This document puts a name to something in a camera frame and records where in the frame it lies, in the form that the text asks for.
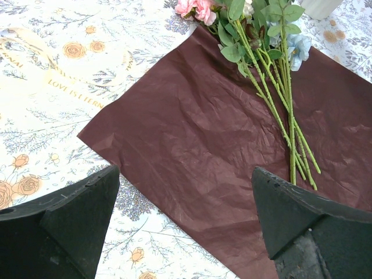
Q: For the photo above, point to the cream ribbon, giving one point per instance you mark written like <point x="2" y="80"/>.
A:
<point x="37" y="78"/>

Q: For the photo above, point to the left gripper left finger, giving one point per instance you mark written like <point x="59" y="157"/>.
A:
<point x="61" y="234"/>

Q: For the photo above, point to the floral table mat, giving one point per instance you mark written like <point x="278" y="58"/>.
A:
<point x="112" y="44"/>

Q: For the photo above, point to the artificial flower bunch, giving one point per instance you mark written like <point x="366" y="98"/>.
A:
<point x="263" y="39"/>

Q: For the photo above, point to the white ribbed vase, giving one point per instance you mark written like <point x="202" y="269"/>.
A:
<point x="319" y="9"/>

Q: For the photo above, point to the red wrapping paper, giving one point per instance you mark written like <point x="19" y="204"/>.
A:
<point x="189" y="133"/>

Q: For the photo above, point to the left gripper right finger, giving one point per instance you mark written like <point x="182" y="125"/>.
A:
<point x="308" y="236"/>

